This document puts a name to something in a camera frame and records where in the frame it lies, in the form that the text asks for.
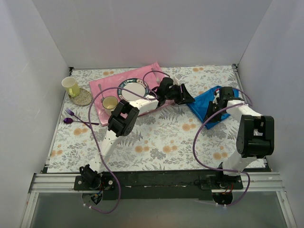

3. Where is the blue cloth napkin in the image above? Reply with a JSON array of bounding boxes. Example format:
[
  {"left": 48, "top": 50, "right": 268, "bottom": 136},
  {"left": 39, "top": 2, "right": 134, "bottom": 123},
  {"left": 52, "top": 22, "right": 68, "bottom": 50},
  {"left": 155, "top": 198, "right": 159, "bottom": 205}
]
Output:
[{"left": 187, "top": 85, "right": 230, "bottom": 130}]

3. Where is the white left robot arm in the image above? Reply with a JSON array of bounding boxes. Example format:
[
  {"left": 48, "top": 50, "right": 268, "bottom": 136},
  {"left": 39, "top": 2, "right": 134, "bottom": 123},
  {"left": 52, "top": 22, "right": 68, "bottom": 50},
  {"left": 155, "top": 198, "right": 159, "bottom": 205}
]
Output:
[{"left": 80, "top": 77, "right": 195, "bottom": 190}]

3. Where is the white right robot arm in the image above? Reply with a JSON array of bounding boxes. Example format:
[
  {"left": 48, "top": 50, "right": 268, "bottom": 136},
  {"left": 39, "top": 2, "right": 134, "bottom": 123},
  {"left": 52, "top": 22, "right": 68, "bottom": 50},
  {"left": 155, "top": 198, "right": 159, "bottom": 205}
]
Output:
[{"left": 204, "top": 87, "right": 275, "bottom": 189}]

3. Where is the silver fork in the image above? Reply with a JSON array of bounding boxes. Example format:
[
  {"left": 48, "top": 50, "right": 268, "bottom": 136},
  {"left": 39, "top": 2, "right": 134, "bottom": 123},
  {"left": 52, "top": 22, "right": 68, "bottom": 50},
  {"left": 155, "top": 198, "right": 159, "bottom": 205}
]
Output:
[{"left": 151, "top": 68, "right": 160, "bottom": 85}]

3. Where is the white plate green rim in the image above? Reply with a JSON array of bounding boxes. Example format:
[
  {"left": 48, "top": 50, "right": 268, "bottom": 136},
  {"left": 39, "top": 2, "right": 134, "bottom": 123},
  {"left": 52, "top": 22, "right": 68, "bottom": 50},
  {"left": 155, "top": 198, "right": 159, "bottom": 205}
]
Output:
[{"left": 117, "top": 78, "right": 149, "bottom": 101}]

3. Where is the pink satin placemat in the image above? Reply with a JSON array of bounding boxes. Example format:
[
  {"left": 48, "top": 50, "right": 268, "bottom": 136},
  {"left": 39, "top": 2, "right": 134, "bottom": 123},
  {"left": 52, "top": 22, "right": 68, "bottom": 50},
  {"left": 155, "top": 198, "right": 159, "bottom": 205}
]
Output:
[{"left": 89, "top": 62, "right": 166, "bottom": 126}]

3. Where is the silver spoon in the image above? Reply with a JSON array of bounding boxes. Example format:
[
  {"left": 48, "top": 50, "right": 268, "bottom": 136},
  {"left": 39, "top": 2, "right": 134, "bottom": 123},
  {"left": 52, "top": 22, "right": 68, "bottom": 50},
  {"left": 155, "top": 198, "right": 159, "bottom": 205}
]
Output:
[{"left": 98, "top": 84, "right": 104, "bottom": 103}]

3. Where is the round speckled coaster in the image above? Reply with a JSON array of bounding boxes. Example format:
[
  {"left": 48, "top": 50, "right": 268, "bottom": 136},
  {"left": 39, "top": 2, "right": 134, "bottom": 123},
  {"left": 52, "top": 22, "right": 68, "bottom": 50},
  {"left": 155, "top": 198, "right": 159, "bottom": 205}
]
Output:
[{"left": 70, "top": 88, "right": 92, "bottom": 106}]

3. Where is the yellow mug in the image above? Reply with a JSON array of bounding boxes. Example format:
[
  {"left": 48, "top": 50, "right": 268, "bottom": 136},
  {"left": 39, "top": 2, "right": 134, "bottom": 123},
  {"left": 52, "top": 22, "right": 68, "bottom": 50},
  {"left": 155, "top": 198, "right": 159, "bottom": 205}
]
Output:
[{"left": 61, "top": 76, "right": 80, "bottom": 97}]

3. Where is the purple plastic fork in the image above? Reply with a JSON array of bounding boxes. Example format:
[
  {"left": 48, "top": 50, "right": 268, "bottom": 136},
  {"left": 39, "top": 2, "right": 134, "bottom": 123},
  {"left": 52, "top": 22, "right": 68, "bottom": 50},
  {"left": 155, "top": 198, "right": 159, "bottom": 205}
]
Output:
[{"left": 65, "top": 108, "right": 91, "bottom": 128}]

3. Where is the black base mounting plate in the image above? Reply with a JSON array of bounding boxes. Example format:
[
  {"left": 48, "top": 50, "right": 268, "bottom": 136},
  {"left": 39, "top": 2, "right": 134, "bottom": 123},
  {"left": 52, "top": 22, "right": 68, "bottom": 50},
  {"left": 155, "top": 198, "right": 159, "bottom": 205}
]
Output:
[{"left": 74, "top": 170, "right": 243, "bottom": 200}]

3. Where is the purple plastic spoon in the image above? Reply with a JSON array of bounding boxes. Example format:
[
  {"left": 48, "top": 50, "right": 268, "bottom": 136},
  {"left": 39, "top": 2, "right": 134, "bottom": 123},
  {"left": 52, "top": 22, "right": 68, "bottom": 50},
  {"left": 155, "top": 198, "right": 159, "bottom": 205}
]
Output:
[{"left": 63, "top": 118, "right": 89, "bottom": 124}]

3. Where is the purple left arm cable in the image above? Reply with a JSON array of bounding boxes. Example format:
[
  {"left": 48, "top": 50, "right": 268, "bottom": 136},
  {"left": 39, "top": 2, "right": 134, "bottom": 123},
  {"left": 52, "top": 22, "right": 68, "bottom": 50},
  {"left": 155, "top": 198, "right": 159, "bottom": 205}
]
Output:
[{"left": 82, "top": 70, "right": 171, "bottom": 214}]

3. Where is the aluminium front frame rail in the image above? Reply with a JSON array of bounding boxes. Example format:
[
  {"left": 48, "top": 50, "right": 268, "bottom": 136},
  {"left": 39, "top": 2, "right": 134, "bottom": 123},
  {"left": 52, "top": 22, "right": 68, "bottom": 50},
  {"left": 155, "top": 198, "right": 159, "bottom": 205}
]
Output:
[{"left": 29, "top": 172, "right": 285, "bottom": 193}]

